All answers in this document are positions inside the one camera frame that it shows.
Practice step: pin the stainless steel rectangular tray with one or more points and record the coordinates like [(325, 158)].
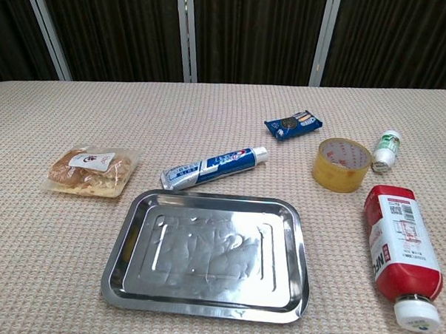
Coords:
[(208, 253)]

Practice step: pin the packaged bread in clear wrapper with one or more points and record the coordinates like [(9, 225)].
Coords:
[(89, 172)]

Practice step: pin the blue and white toothpaste tube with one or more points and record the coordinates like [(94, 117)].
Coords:
[(212, 167)]

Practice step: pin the blue cookie packet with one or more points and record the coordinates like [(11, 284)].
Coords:
[(293, 124)]

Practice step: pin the yellow packing tape roll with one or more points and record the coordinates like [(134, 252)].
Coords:
[(341, 165)]

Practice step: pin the small white green-label bottle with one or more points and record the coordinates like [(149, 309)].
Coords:
[(387, 148)]

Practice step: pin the beige woven tablecloth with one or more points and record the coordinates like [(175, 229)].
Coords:
[(57, 241)]

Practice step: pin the red juice bottle white cap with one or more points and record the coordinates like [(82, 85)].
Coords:
[(402, 249)]

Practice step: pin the grey metal partition post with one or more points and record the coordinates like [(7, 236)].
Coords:
[(47, 30), (325, 40), (187, 34)]

